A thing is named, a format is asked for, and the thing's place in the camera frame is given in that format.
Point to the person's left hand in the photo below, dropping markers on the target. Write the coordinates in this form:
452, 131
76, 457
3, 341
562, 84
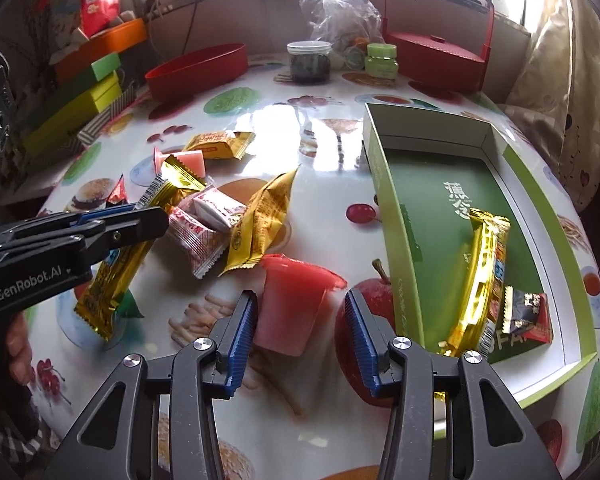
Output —
20, 347

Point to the lime green gift box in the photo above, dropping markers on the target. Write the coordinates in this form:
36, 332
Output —
65, 120

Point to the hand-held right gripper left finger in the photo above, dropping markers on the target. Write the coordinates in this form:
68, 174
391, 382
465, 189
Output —
242, 340

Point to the clear jar dark contents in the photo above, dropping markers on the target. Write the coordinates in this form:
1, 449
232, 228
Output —
308, 65

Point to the small bright green box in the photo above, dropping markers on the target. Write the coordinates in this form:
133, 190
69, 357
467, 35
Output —
105, 66

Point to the green cardboard box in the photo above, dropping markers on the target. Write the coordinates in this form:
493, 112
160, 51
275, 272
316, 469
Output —
430, 200

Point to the small green jar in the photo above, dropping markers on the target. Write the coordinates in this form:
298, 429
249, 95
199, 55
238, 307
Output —
381, 60

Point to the clear plastic bag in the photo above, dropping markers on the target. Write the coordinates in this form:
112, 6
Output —
340, 7

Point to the orange box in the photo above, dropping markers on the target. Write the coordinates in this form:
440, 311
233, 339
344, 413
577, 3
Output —
105, 42

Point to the black white striped box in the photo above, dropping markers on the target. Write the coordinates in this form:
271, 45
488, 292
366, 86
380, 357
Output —
102, 120

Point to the long gold snack bar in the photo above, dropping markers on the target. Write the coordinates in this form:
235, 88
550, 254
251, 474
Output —
102, 295

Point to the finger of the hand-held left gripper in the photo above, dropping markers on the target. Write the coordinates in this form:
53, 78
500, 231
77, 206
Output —
107, 212
130, 232

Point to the person's left forearm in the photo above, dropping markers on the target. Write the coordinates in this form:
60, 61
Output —
0, 440

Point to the gold snack bar blue print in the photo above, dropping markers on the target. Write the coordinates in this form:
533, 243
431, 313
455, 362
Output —
482, 280

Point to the red black snack packet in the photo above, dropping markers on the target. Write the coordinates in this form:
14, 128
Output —
117, 192
527, 317

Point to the yellow snack packet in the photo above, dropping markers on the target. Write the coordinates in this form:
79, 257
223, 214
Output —
220, 144

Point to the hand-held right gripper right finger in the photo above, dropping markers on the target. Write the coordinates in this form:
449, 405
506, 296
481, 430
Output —
362, 345

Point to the patterned beige curtain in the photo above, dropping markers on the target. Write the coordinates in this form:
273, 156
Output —
565, 100

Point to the pink jelly cup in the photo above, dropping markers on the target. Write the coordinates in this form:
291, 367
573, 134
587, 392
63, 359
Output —
292, 305
182, 161

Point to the red oval bowl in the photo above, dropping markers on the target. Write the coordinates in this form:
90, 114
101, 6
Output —
195, 72

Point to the white pink snack packet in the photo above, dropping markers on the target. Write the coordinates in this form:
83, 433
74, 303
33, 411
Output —
219, 207

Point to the wide gold snack packet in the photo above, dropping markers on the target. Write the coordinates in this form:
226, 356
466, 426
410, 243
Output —
260, 220

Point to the white red snack packet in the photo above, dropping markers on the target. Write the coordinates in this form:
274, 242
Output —
197, 240

